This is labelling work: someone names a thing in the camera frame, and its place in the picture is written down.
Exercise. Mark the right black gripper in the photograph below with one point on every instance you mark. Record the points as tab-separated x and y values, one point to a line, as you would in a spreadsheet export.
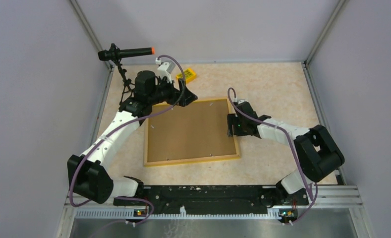
232	119

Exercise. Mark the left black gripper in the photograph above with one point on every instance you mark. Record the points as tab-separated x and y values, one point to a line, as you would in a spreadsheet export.
175	93

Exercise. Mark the wooden yellow picture frame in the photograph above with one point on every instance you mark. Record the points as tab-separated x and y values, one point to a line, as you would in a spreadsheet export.
192	161

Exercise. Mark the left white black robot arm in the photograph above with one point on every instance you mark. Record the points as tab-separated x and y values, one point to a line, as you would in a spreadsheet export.
152	95

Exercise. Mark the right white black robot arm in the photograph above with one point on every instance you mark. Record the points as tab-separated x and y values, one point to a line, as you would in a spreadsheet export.
315	152

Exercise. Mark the yellow green toy block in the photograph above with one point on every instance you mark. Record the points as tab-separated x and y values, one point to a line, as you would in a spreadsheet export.
189	75

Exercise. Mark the black microphone on tripod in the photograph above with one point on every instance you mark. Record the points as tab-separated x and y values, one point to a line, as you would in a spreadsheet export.
115	54

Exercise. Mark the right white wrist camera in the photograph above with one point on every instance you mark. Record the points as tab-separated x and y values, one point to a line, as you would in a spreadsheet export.
237	101

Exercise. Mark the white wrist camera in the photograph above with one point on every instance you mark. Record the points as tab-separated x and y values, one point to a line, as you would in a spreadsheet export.
237	101
165	67

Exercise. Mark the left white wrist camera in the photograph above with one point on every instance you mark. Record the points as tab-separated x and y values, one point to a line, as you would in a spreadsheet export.
165	67

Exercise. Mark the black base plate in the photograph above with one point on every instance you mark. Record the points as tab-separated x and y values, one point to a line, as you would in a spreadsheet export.
215	199

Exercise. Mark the aluminium front rail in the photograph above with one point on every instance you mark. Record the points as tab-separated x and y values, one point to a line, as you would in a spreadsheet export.
337	213

